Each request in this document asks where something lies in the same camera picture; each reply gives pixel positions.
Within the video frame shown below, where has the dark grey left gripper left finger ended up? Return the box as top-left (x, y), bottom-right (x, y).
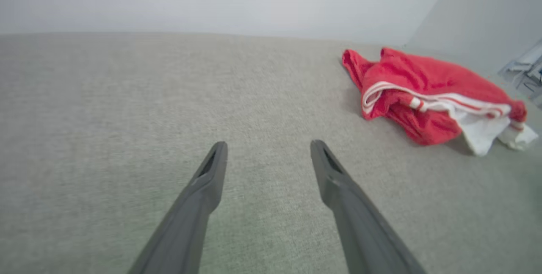
top-left (128, 141), bottom-right (228, 274)

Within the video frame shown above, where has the grey metal door frame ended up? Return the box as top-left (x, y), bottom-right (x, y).
top-left (499, 39), bottom-right (542, 107)

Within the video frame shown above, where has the red garment with white trim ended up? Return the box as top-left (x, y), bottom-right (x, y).
top-left (342, 47), bottom-right (539, 157)

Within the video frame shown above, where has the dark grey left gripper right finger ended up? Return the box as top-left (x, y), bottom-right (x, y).
top-left (310, 139), bottom-right (426, 274)

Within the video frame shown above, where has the grey fabric sofa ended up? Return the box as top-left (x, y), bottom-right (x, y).
top-left (0, 32), bottom-right (542, 274)

